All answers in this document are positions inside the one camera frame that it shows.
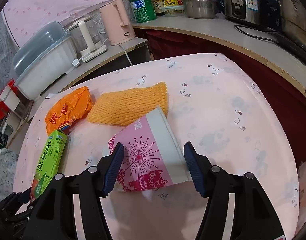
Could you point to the trash bin with white liner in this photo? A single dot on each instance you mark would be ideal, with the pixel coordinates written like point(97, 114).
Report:
point(302, 201)

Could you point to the white glass electric kettle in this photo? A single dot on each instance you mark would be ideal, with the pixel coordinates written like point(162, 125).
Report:
point(86, 39)

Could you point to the pink floral curtain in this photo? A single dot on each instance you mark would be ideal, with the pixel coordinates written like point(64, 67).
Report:
point(25, 17)

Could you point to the green tin can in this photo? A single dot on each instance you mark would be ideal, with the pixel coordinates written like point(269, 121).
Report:
point(143, 10)

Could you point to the red plastic basket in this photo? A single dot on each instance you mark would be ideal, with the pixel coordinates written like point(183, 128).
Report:
point(3, 108)

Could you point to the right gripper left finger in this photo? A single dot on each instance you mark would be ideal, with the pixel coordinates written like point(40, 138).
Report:
point(112, 164)

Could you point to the green tea carton box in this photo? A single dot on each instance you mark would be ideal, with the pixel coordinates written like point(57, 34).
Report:
point(48, 164)

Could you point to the small steel pot with lid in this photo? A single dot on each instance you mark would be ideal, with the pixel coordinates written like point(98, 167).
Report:
point(200, 9)

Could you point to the pink electric kettle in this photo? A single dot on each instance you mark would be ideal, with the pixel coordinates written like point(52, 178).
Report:
point(116, 21)

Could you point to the white power plug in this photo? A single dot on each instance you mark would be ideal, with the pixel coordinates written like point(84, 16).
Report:
point(76, 62)

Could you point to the large steel steamer pot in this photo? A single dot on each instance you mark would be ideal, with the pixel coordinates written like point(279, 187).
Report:
point(293, 15)

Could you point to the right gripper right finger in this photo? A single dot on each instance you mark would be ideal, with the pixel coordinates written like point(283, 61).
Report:
point(196, 167)

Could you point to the pink floral tablecloth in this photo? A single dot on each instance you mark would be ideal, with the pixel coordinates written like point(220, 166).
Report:
point(226, 119)

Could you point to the silver rice cooker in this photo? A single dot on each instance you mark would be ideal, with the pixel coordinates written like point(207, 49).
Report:
point(249, 11)

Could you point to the pink white paper cup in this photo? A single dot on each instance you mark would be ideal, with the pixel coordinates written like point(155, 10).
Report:
point(152, 156)

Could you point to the orange plastic bag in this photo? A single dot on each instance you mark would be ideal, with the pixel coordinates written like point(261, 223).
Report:
point(68, 109)

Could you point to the white dish rack with lid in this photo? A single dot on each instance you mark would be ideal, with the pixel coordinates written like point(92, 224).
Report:
point(45, 57)

